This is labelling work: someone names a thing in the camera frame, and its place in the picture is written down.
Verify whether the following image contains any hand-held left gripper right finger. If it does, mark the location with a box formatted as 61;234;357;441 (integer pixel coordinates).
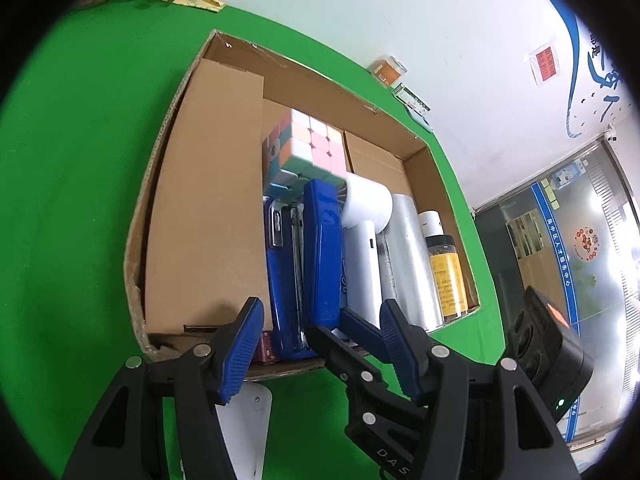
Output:
378;299;583;480

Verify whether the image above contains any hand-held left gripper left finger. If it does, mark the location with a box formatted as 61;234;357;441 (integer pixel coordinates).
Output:
60;296;266;480

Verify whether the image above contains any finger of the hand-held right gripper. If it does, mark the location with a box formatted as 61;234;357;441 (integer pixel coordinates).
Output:
342;308;388;361
304;326;416;426

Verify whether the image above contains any colourful board game box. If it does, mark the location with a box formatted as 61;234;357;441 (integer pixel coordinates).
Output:
252;331;278;365

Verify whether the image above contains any blue stapler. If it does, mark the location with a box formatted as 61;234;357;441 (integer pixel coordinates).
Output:
262;178;346;361

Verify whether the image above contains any silver metal can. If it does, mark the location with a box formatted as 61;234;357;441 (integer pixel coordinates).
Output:
377;192;446;333

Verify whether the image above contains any yellow label jar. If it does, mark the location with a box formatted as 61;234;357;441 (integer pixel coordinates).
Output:
425;234;471;322

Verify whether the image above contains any white spray bottle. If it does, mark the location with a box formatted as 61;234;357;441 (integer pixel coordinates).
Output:
417;211;446;241

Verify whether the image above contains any white handheld fan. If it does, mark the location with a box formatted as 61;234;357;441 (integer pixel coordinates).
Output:
340;172;396;331

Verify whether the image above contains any brown cardboard box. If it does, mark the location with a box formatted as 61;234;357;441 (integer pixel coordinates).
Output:
144;58;273;336

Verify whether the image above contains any pastel puzzle cube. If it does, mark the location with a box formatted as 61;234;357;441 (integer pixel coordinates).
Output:
261;108;348;196

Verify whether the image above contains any white plastic panel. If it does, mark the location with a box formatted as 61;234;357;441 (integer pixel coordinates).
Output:
215;382;273;480

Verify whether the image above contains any glass door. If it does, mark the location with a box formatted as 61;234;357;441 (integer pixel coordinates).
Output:
472;137;640;456

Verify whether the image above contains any flat white strip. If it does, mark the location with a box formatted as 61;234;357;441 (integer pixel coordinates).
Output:
405;105;435;133

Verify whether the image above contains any green table cloth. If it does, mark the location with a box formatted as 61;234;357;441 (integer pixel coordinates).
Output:
0;0;506;480

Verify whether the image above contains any small orange box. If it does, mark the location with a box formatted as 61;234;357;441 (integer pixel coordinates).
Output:
369;55;407;88

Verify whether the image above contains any red wall sign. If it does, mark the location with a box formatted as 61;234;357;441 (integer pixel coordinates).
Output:
524;40;565;87

